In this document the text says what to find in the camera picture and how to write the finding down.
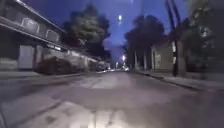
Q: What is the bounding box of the grey asphalt road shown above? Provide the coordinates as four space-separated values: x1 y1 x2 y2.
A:
0 70 224 128

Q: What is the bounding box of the large dark tree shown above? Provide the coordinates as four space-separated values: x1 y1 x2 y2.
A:
61 3 112 61

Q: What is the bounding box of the dark bush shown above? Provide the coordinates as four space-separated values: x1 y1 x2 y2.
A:
34 55 81 76

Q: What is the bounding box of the dark utility pole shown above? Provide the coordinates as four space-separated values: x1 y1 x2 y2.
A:
165 0 182 78

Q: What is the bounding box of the grey raised pavement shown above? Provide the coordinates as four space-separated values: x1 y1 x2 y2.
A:
137 69 224 93

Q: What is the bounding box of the two-storey building with balcony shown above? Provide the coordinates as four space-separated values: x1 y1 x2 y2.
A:
0 0 71 72

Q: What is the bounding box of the pale concrete pavement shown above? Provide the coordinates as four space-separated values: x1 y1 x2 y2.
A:
0 69 101 81

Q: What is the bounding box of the building with plain wall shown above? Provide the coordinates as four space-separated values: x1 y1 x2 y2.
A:
150 25 224 75

